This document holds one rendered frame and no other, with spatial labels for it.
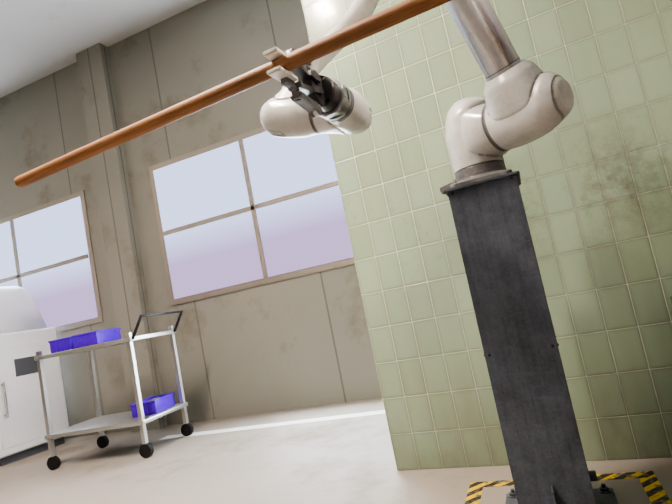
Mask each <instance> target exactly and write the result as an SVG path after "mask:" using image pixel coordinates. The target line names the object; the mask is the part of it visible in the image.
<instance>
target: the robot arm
mask: <svg viewBox="0 0 672 504"><path fill-rule="evenodd" d="M378 2H379V0H353V2H352V4H351V6H350V7H349V9H348V10H347V11H346V13H345V14H344V15H343V16H342V17H341V18H340V20H339V21H338V22H337V23H336V24H335V25H334V26H333V27H332V29H331V30H330V31H329V32H328V33H327V34H326V35H325V36H328V35H330V34H332V33H334V32H336V31H339V30H341V29H343V28H345V27H347V26H350V25H352V24H354V23H356V22H358V21H361V20H363V19H365V18H367V17H369V16H372V14H373V12H374V11H375V9H376V6H377V4H378ZM445 5H446V7H447V9H448V11H449V12H450V14H451V16H452V18H453V20H454V22H455V23H456V25H457V27H458V29H459V31H460V32H461V34H462V36H463V38H464V40H465V42H466V43H467V45H468V47H469V49H470V51H471V52H472V54H473V56H474V58H475V60H476V62H477V63H478V65H479V67H480V69H481V71H482V72H483V74H484V76H485V78H486V80H487V82H486V83H485V87H484V96H485V99H484V98H482V97H467V98H464V99H461V100H459V101H457V102H456V103H455V104H453V105H452V107H451V108H450V110H449V111H448V113H447V117H446V123H445V136H446V143H447V148H448V153H449V157H450V161H451V164H452V167H453V170H454V174H455V180H453V182H451V183H448V184H446V185H444V186H441V187H440V192H441V193H442V194H445V193H443V191H444V190H447V189H451V188H455V187H458V186H462V185H466V184H470V183H473V182H477V181H481V180H485V179H488V178H492V177H496V176H500V175H503V174H507V173H511V172H512V170H511V169H508V170H507V168H506V165H505V162H504V158H503V155H505V154H506V153H507V152H508V151H509V150H511V149H514V148H517V147H520V146H523V145H525V144H528V143H530V142H533V141H535V140H537V139H539V138H541V137H543V136H545V135H546V134H548V133H549V132H551V131H552V130H553V129H554V128H555V127H557V126H558V125H559V124H560V123H561V122H562V121H563V120H564V119H565V118H566V117H567V115H568V114H569V113H570V111H571V110H572V108H573V105H574V95H573V91H572V88H571V86H570V84H569V83H568V81H567V80H566V79H564V78H563V77H562V76H561V75H559V74H557V73H554V72H551V71H547V72H544V71H542V70H541V69H540V68H539V67H538V66H537V65H536V64H535V63H534V62H532V61H530V60H526V59H523V60H521V59H520V58H519V56H518V54H517V52H516V50H515V48H514V46H513V44H512V43H511V41H510V39H509V37H508V35H507V33H506V31H505V29H504V28H503V26H502V24H501V22H500V20H499V18H498V16H497V14H496V13H495V11H494V9H493V7H492V5H491V3H490V1H489V0H452V1H449V2H447V3H445ZM325 36H324V37H325ZM342 49H343V48H342ZM342 49H339V50H337V51H335V52H333V53H330V54H328V55H326V56H323V57H321V58H319V59H316V60H314V61H312V62H310V63H307V64H305V65H303V66H300V67H298V68H296V69H294V70H291V72H292V73H293V74H292V73H290V72H289V71H287V70H286V69H284V68H283V67H281V66H280V65H279V66H277V67H275V68H272V69H270V70H268V71H267V75H269V76H271V77H272V78H274V79H276V80H277V81H279V82H281V84H282V85H283V87H282V89H281V91H280V92H279V93H278V94H277V95H276V96H275V97H274V98H271V99H269V100H268V101H267V102H266V103H265V104H264V105H263V106H262V108H261V111H260V121H261V124H262V126H263V128H264V129H265V130H266V131H267V132H269V133H270V134H271V135H273V136H276V137H281V138H303V137H309V136H313V135H317V134H343V135H344V134H349V135H354V134H360V133H362V132H364V131H366V130H367V129H368V128H369V127H370V125H371V123H372V109H371V107H370V104H369V103H368V101H367V100H366V99H365V97H364V96H363V95H362V94H360V93H359V92H358V91H356V90H355V89H353V88H351V87H347V86H345V85H343V84H342V83H341V82H339V81H338V80H336V79H332V78H329V77H327V76H323V75H319V73H320V72H321V71H322V70H323V69H324V68H325V66H326V65H327V64H328V63H329V62H330V61H331V60H332V59H333V58H334V57H335V56H336V55H337V54H338V53H339V52H340V51H341V50H342ZM294 50H295V49H294V48H291V49H289V50H287V51H283V50H280V49H279V48H277V47H276V46H275V47H273V48H271V49H269V50H266V51H264V52H263V55H264V56H265V57H266V58H268V59H269V60H271V61H272V60H275V59H277V58H279V57H281V56H283V55H286V54H288V53H290V52H292V51H294Z"/></svg>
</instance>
